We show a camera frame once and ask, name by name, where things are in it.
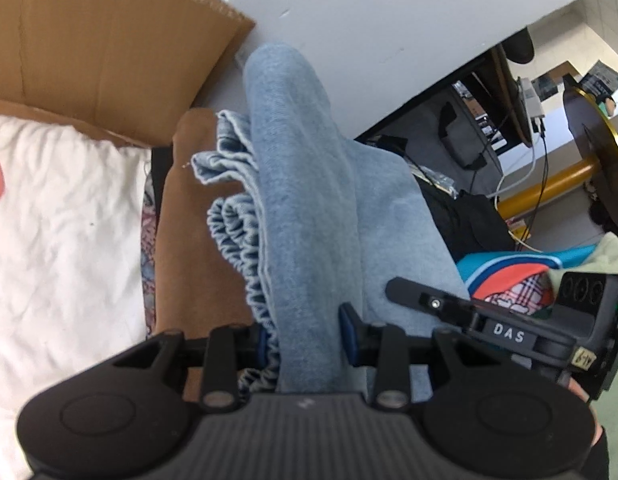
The red plaid cloth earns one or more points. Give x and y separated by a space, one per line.
528 297

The brown garment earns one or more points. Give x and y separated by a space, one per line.
197 290

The light blue denim garment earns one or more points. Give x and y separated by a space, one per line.
321 221

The white power adapter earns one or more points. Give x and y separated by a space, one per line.
532 105

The black garment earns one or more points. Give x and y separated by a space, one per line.
468 223

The teal orange striped garment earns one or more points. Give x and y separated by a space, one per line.
488 273

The cream patterned bed sheet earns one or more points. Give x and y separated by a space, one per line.
70 262

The colourful patterned cloth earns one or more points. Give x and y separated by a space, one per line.
148 242

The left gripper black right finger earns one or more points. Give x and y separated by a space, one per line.
477 408

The brown cardboard box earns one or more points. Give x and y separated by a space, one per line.
127 68

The gold round table base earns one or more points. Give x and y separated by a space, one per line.
596 138

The person's right hand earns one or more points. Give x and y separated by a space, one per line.
576 389

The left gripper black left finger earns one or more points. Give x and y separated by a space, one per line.
133 412

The light green cloth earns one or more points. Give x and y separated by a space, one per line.
600 258

